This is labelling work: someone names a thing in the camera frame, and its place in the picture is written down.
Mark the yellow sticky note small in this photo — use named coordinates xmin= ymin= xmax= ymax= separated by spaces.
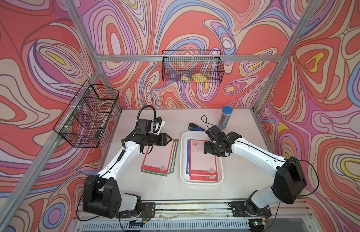
xmin=181 ymin=75 xmax=192 ymax=83

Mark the blue black stapler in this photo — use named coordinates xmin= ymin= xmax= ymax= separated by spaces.
xmin=188 ymin=123 xmax=206 ymax=131

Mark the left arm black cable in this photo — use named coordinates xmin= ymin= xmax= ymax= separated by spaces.
xmin=136 ymin=105 xmax=157 ymax=122

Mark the blue bordered stationery sheet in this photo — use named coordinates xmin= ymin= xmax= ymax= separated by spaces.
xmin=186 ymin=140 xmax=191 ymax=176

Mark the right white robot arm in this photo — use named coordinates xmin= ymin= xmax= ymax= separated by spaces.
xmin=204 ymin=125 xmax=307 ymax=216

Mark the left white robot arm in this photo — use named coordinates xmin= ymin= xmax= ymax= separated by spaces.
xmin=81 ymin=117 xmax=172 ymax=218

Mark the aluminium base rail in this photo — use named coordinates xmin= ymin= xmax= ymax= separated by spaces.
xmin=67 ymin=199 xmax=320 ymax=232

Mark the black wire basket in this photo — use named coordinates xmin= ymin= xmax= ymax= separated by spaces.
xmin=162 ymin=48 xmax=224 ymax=83
xmin=53 ymin=80 xmax=119 ymax=148

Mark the blue lid pen tube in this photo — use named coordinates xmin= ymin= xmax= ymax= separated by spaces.
xmin=218 ymin=106 xmax=233 ymax=131

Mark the green floral stationery sheet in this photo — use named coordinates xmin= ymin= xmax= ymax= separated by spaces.
xmin=142 ymin=138 xmax=180 ymax=175
xmin=141 ymin=169 xmax=168 ymax=177

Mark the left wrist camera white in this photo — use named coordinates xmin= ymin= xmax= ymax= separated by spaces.
xmin=153 ymin=117 xmax=165 ymax=134

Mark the back black wire basket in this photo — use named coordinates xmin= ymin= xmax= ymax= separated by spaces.
xmin=162 ymin=48 xmax=224 ymax=83

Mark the yellow sticky note large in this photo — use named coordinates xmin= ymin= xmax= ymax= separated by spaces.
xmin=191 ymin=73 xmax=208 ymax=83

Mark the left black wire basket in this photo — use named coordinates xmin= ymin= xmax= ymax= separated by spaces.
xmin=53 ymin=80 xmax=119 ymax=148

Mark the white plastic storage tray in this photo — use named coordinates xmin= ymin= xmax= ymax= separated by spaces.
xmin=180 ymin=131 xmax=224 ymax=185

